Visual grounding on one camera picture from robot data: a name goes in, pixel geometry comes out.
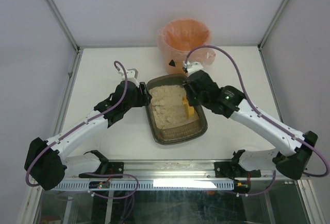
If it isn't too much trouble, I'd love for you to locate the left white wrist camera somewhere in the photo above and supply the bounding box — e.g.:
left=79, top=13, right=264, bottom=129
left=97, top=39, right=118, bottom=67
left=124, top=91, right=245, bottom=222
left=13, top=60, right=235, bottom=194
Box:
left=118, top=68, right=139, bottom=85

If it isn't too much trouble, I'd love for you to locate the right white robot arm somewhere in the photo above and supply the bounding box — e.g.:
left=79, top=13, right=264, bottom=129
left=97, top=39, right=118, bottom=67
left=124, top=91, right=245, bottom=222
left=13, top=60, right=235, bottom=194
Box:
left=184, top=70, right=318, bottom=180

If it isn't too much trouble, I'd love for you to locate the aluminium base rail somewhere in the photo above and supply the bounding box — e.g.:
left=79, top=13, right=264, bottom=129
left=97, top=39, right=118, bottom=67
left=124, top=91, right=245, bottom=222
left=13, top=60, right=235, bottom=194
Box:
left=61, top=159, right=274, bottom=183

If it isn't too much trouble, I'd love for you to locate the aluminium frame post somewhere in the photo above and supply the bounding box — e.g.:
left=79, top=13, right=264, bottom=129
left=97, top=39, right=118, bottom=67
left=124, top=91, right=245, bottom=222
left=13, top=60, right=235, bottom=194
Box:
left=45, top=0, right=80, bottom=53
left=258, top=0, right=290, bottom=51

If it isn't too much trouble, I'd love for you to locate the yellow litter scoop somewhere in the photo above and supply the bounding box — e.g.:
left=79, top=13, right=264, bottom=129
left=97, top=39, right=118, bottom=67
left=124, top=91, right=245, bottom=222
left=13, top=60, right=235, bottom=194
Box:
left=181, top=97, right=194, bottom=119

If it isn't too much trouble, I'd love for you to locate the right aluminium frame post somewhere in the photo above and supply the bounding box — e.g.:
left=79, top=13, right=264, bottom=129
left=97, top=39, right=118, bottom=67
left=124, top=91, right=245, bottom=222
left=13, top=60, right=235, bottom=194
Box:
left=258, top=0, right=290, bottom=51

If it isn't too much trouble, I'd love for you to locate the pink plastic bin liner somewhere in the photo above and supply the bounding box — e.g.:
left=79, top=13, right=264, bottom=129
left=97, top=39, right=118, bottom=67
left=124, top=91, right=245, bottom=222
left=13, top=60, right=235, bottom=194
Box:
left=157, top=18, right=211, bottom=60

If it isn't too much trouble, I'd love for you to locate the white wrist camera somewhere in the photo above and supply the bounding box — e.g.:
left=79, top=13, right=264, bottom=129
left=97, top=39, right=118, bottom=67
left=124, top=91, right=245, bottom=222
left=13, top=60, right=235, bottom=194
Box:
left=183, top=61, right=203, bottom=75
left=118, top=68, right=139, bottom=85

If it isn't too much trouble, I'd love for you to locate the white slotted cable duct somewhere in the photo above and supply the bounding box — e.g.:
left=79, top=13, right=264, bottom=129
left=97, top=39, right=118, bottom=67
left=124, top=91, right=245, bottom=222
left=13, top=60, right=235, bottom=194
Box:
left=54, top=179, right=234, bottom=191

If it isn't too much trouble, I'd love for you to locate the beige cat litter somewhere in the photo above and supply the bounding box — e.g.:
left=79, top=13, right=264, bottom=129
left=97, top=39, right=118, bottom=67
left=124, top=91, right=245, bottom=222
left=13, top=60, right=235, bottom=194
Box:
left=150, top=85, right=199, bottom=129

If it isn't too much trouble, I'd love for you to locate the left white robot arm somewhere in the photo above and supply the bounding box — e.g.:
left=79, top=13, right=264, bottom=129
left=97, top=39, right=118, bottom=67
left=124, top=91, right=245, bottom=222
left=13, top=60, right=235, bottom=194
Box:
left=24, top=81, right=152, bottom=191

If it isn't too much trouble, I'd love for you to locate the orange trash bin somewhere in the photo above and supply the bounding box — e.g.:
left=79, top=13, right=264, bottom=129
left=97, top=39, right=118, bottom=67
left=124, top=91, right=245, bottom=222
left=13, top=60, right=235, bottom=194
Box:
left=165, top=54, right=186, bottom=74

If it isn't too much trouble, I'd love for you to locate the left aluminium frame post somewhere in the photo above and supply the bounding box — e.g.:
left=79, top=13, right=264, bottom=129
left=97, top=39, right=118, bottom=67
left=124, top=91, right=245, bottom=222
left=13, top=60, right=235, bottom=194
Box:
left=45, top=0, right=80, bottom=53

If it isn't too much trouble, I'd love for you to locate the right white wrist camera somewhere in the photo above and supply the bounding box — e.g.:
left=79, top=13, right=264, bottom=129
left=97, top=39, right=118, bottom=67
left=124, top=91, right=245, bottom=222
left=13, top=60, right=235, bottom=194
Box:
left=183, top=61, right=203, bottom=75

